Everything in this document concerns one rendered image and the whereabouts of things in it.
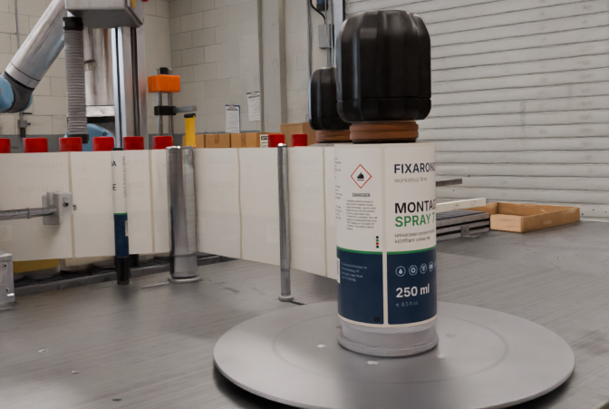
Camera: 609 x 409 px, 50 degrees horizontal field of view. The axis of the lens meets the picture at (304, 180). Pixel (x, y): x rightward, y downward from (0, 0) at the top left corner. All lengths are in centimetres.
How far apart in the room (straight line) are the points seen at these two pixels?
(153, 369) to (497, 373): 28
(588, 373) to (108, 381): 39
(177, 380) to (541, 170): 494
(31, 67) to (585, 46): 435
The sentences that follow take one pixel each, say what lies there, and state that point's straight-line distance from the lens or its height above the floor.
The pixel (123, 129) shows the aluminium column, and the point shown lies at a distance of 124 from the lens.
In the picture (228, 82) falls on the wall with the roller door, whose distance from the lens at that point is 748.
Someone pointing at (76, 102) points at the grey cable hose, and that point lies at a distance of 115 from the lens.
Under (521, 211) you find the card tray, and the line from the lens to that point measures 203.
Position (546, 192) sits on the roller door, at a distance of 539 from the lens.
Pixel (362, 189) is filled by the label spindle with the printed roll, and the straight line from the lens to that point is 53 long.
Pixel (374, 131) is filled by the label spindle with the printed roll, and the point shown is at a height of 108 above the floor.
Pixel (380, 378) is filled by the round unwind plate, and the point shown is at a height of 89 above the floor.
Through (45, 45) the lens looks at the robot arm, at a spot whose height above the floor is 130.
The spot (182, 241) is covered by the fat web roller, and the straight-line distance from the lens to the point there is 91.
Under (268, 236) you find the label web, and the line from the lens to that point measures 81.
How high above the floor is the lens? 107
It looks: 3 degrees down
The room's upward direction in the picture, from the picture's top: 1 degrees counter-clockwise
